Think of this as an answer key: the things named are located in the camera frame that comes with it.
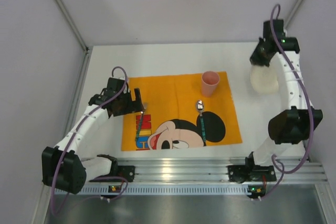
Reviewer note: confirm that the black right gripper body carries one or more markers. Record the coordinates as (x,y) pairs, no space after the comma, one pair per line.
(261,57)

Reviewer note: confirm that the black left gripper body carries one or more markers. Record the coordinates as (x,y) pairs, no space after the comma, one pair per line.
(134,102)

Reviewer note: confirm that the green handled fork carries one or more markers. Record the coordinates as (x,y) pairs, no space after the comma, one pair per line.
(145,105)

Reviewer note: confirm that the cream round plate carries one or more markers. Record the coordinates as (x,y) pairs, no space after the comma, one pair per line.
(264,79)

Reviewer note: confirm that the orange cartoon mouse placemat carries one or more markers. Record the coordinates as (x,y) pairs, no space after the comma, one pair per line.
(171,120)

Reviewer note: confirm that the green handled spoon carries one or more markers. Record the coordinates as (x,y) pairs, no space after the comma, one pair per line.
(200,109)

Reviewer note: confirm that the pink plastic cup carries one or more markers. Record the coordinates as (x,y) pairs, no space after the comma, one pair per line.
(209,83)

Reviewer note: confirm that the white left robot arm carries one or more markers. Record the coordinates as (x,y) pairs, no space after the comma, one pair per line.
(68,165)

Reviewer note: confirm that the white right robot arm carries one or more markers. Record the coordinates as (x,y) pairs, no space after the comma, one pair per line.
(275,67)

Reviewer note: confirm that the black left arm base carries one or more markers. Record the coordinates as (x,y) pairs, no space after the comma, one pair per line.
(125,171)

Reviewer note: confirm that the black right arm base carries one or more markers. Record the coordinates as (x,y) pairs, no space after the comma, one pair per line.
(250,172)

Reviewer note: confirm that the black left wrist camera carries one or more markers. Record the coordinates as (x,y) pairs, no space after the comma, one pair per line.
(115,84)

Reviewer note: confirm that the aluminium mounting rail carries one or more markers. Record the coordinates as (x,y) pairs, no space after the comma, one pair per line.
(170,170)

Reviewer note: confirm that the perforated metal cable tray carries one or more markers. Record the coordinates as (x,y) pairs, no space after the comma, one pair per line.
(191,189)

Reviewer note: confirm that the left aluminium corner post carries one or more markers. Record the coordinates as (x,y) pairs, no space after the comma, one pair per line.
(69,20)

